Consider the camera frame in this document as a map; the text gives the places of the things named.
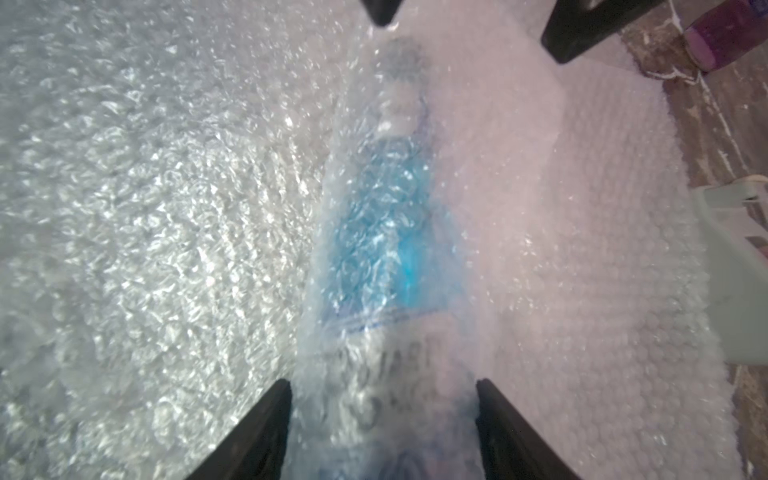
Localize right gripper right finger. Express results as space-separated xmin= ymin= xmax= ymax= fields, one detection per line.
xmin=476 ymin=379 xmax=581 ymax=480

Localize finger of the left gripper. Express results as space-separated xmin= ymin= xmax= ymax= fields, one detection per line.
xmin=540 ymin=0 xmax=661 ymax=64
xmin=361 ymin=0 xmax=402 ymax=27

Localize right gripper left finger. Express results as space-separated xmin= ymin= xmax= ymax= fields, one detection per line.
xmin=187 ymin=379 xmax=292 ymax=480

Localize blue bottle with label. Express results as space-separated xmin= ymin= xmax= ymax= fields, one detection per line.
xmin=282 ymin=37 xmax=483 ymax=479

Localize bubble wrap sheet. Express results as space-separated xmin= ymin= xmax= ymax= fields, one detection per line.
xmin=320 ymin=1 xmax=742 ymax=479
xmin=1 ymin=1 xmax=368 ymax=479

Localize purple glass bottle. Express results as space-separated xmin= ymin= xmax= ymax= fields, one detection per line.
xmin=683 ymin=0 xmax=767 ymax=72

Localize white tape dispenser pink roll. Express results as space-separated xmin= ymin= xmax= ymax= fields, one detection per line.
xmin=690 ymin=175 xmax=767 ymax=366

